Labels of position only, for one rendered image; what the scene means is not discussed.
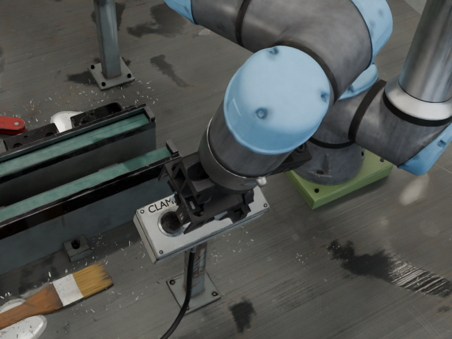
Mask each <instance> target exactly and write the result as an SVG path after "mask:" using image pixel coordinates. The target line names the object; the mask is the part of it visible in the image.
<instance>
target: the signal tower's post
mask: <svg viewBox="0 0 452 339"><path fill-rule="evenodd" d="M93 5H94V11H95V17H96V27H97V33H98V44H99V50H100V60H101V63H98V64H96V65H91V66H89V67H87V69H88V70H89V72H90V73H91V75H92V77H93V78H94V80H95V81H96V83H97V85H98V86H99V88H100V89H101V90H105V89H108V88H111V87H114V86H117V85H121V84H123V83H127V82H129V81H133V80H135V77H134V76H133V74H132V73H131V71H130V70H129V69H128V67H127V66H126V64H125V63H124V61H123V60H122V58H121V57H120V53H119V45H118V30H117V23H116V8H115V0H93Z"/></svg>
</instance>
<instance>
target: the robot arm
mask: <svg viewBox="0 0 452 339"><path fill-rule="evenodd" d="M164 1H165V2H166V3H167V5H168V6H169V7H170V8H172V9H173V10H175V11H176V12H177V13H179V14H180V15H182V16H184V17H185V18H187V19H188V20H190V21H191V22H192V23H193V24H195V25H201V26H203V27H205V28H207V29H209V30H211V31H213V32H215V33H216V34H218V35H220V36H222V37H224V38H226V39H228V40H230V41H232V42H234V43H236V44H238V45H240V46H242V47H244V48H246V49H247V50H249V51H251V52H253V53H255V54H253V55H252V56H251V57H250V58H249V59H248V60H247V61H246V62H245V63H244V64H243V65H242V66H241V67H240V68H239V69H238V70H237V72H236V73H235V75H234V76H233V77H232V79H231V81H230V82H229V85H228V87H227V90H226V92H225V97H224V98H223V100H222V102H221V104H220V105H219V107H218V109H217V111H216V112H215V115H214V116H213V117H212V119H211V121H210V122H209V124H208V126H207V128H206V129H205V131H204V133H203V135H202V138H201V140H200V144H199V148H198V151H197V152H194V153H191V154H189V155H187V156H184V157H181V158H179V159H176V160H174V161H171V162H169V163H166V164H164V166H163V169H162V171H161V173H160V175H159V177H158V181H159V182H160V181H162V180H164V179H167V178H170V179H169V180H168V181H167V184H169V187H170V189H171V191H172V193H174V192H177V193H175V194H174V195H173V196H172V197H171V198H170V200H171V201H175V202H176V206H178V208H177V210H176V211H175V214H176V215H177V216H178V219H179V221H180V223H181V225H182V226H183V227H186V229H185V230H184V232H183V233H184V235H185V234H187V233H190V232H191V231H194V230H196V229H198V228H200V227H202V226H203V225H205V224H207V223H210V222H211V221H213V220H216V221H222V220H223V219H226V218H230V219H231V221H232V223H236V222H238V221H240V220H242V219H245V218H246V217H247V215H248V213H249V212H251V209H250V207H249V204H251V203H252V202H254V188H255V187H256V186H258V187H260V188H262V187H265V186H266V185H267V184H268V181H267V179H266V178H267V177H268V176H271V175H274V174H279V173H282V172H287V171H290V170H293V171H294V172H295V173H296V174H297V175H298V176H300V177H302V178H303V179H305V180H307V181H309V182H312V183H314V184H320V185H326V186H332V185H338V184H343V183H345V182H347V181H349V180H351V179H353V178H354V177H355V176H356V175H357V174H358V173H359V172H360V170H361V168H362V166H363V162H364V159H365V149H366V150H368V151H370V152H372V153H374V154H376V155H378V156H380V157H381V158H383V159H385V160H386V161H388V162H390V163H392V164H394V165H396V166H397V168H399V169H403V170H406V171H407V172H410V173H411V174H414V175H417V176H420V175H423V174H425V173H426V172H427V171H428V170H429V169H430V168H431V167H432V166H433V164H434V163H435V162H436V160H437V159H438V158H439V157H440V156H441V154H442V153H443V151H444V150H445V149H446V148H447V146H448V145H449V143H450V142H451V141H452V0H427V1H426V4H425V6H424V9H423V12H422V15H421V17H420V21H419V23H418V26H417V29H416V31H415V34H414V37H413V40H412V43H411V45H410V48H409V51H408V54H407V56H406V60H405V62H404V65H403V67H402V70H401V73H400V74H399V75H396V76H394V77H392V78H391V79H389V81H388V82H386V81H384V80H382V79H380V78H378V70H377V66H376V65H375V62H374V59H375V56H376V55H377V53H378V52H379V51H380V50H381V49H382V48H383V46H384V45H385V43H386V42H387V41H388V39H389V37H390V35H391V33H392V30H393V29H392V27H393V20H392V15H391V11H390V8H389V5H388V4H387V2H386V0H164ZM175 166H176V168H175V170H174V171H172V168H173V167H175ZM166 171H167V173H166V174H165V172H166Z"/></svg>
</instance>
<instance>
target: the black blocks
mask: <svg viewBox="0 0 452 339"><path fill-rule="evenodd" d="M121 111H123V109H122V107H121V105H120V104H119V103H118V102H117V101H116V102H112V103H110V104H106V105H104V106H100V107H98V108H94V109H92V110H89V111H87V112H83V113H80V114H77V115H74V116H71V117H70V119H71V126H72V128H75V127H76V126H80V125H82V124H86V123H88V122H91V121H94V120H97V119H100V118H103V117H106V116H109V115H111V114H115V113H117V112H121ZM57 133H59V130H58V128H57V126H56V124H55V123H51V124H47V125H45V126H41V127H39V128H35V129H33V130H29V131H27V132H24V133H21V134H18V135H16V136H13V137H9V138H7V139H4V140H3V143H4V145H5V149H6V151H8V150H10V149H14V148H16V147H20V146H22V145H25V144H28V143H31V142H34V141H37V140H40V139H43V138H45V137H49V136H51V135H55V134H57Z"/></svg>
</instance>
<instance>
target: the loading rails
mask: <svg viewBox="0 0 452 339"><path fill-rule="evenodd" d="M155 127H156V124H155V115H154V114H153V113H152V111H151V109H150V108H149V107H148V105H147V104H146V103H144V104H141V105H138V106H135V107H132V108H129V109H126V110H123V111H121V112H117V113H115V114H111V115H109V116H106V117H103V118H100V119H97V120H94V121H91V122H88V123H86V124H82V125H80V126H76V127H75V128H71V129H69V130H65V131H63V132H60V133H57V134H55V135H51V136H49V137H45V138H43V139H40V140H37V141H34V142H31V143H28V144H25V145H22V146H20V147H16V148H14V149H10V150H8V151H5V152H2V153H0V275H2V274H5V273H6V272H9V271H11V270H14V269H16V268H19V267H21V266H23V265H26V264H29V263H31V262H33V261H35V260H38V259H40V258H43V257H45V256H47V255H50V254H52V253H55V252H57V251H59V250H62V249H64V251H65V253H66V255H67V257H68V259H69V261H70V262H74V261H76V260H79V259H81V258H84V257H86V256H88V255H90V254H91V248H90V246H89V244H88V242H87V240H86V239H88V238H90V237H93V236H95V235H97V234H100V233H102V232H105V231H107V230H109V229H112V228H114V227H117V226H119V225H121V224H123V223H126V222H128V221H131V220H133V218H134V216H135V211H136V210H137V209H139V208H141V207H144V206H147V205H148V204H151V203H153V202H156V201H158V200H161V199H163V198H166V197H168V196H171V195H173V194H175V193H177V192H174V193H172V191H171V189H170V187H169V184H167V181H168V180H169V179H170V178H167V179H164V180H162V181H160V182H159V181H158V177H159V175H160V173H161V171H162V169H163V166H164V164H166V163H169V162H171V161H174V160H176V159H179V158H181V157H182V156H181V155H180V153H178V150H177V148H176V146H175V145H174V144H173V142H172V140H171V139H170V140H168V141H166V146H164V147H162V148H159V149H157V148H156V128H155Z"/></svg>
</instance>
